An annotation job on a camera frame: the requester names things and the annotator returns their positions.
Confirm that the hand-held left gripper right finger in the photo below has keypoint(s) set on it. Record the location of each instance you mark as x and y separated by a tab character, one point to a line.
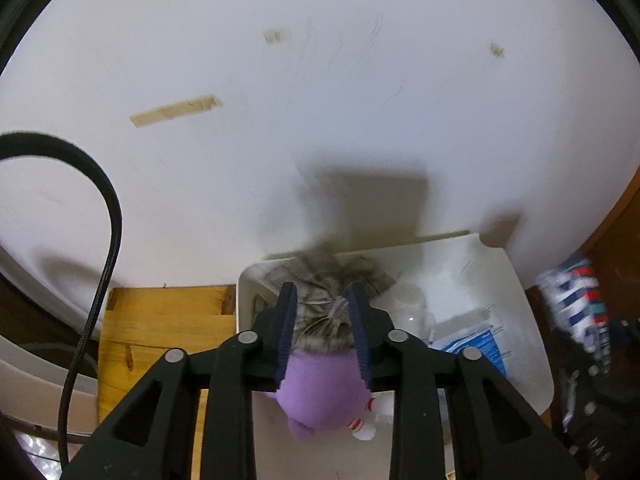
361	345

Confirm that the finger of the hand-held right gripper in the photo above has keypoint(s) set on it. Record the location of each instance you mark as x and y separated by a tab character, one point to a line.
592	390

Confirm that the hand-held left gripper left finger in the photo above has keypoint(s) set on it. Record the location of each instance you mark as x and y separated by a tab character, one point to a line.
286	330

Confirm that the clear plastic bottle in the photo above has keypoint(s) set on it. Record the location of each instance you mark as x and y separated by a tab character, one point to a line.
412	310

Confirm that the black striped packet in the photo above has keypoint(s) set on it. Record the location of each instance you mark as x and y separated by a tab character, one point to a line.
575	300

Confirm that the blue gel pack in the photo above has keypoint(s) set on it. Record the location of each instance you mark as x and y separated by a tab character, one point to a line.
475	347

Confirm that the white plastic storage bin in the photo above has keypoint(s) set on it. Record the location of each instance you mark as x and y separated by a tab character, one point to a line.
500	290

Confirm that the tan tape strip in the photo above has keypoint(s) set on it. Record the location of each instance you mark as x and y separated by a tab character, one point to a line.
175	110

